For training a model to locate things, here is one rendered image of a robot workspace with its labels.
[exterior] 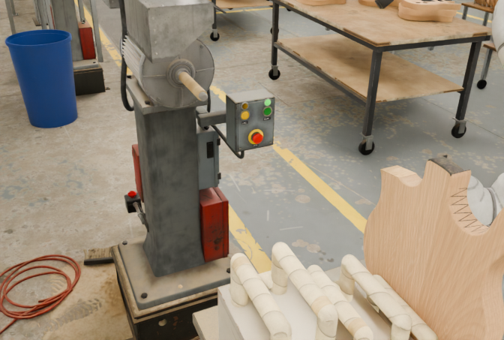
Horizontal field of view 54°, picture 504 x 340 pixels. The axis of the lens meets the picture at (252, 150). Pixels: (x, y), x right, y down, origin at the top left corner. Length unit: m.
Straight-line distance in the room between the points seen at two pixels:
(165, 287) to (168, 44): 1.19
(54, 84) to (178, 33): 3.08
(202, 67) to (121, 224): 1.63
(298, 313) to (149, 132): 1.11
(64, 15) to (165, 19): 3.80
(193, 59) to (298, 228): 1.61
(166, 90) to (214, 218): 0.70
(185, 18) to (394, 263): 0.77
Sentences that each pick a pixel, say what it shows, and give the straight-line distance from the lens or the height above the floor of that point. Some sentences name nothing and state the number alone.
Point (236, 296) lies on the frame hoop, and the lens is 0.94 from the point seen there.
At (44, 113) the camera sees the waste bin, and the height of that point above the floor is 0.14.
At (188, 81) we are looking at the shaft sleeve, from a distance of 1.55.
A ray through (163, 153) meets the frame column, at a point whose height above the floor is 0.89.
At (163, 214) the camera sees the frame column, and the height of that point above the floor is 0.61.
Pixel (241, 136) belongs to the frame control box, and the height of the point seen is 0.98.
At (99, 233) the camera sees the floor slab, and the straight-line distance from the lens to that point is 3.06.
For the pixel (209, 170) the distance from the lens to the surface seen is 2.07.
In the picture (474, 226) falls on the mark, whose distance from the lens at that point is 0.93.
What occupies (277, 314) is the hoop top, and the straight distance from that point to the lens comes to 0.79.
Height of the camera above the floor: 1.78
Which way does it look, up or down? 28 degrees down
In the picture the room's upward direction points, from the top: 1 degrees clockwise
